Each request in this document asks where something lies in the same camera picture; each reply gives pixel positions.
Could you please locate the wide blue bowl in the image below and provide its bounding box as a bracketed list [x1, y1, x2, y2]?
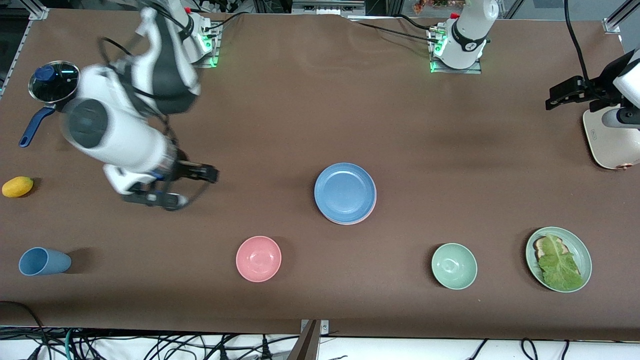
[314, 162, 377, 224]

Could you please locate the wide pink bowl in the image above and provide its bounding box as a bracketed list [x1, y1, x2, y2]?
[319, 196, 378, 226]

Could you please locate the small deep pink bowl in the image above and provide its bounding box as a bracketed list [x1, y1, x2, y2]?
[235, 235, 282, 283]

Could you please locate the yellow lemon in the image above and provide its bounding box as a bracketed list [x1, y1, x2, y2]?
[1, 176, 34, 198]

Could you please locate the brown table cover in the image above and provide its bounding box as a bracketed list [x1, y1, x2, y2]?
[0, 9, 640, 342]

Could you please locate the blue plastic cup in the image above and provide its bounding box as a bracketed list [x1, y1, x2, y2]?
[18, 247, 72, 277]

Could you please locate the glass lid blue knob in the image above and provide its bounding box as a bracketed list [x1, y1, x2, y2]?
[28, 60, 81, 105]

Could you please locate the toasted bread slice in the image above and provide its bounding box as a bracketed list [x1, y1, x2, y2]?
[533, 236, 568, 263]

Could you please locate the green plate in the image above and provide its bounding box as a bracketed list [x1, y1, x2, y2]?
[525, 226, 593, 294]

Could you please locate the green lettuce leaf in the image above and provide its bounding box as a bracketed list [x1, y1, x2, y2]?
[537, 234, 584, 292]

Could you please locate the orange green decoration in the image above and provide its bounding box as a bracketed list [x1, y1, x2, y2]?
[414, 0, 466, 14]

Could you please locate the dark slanted bar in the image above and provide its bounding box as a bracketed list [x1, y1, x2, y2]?
[287, 320, 321, 360]

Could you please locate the small deep green bowl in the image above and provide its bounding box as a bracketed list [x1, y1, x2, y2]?
[431, 242, 478, 291]

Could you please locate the grey metal device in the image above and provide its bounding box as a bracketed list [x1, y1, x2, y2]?
[292, 0, 366, 16]

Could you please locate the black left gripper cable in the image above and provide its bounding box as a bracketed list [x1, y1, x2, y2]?
[564, 0, 602, 99]

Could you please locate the aluminium frame profile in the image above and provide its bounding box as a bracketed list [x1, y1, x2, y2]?
[602, 0, 640, 35]
[19, 0, 51, 21]

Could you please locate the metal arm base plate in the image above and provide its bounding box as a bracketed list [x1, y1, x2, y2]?
[430, 27, 482, 75]
[192, 22, 220, 68]

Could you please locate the black arm base cable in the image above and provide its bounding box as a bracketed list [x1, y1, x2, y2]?
[350, 20, 441, 44]
[202, 10, 251, 32]
[397, 14, 441, 32]

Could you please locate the small metal bracket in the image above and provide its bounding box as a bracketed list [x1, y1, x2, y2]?
[300, 319, 330, 336]

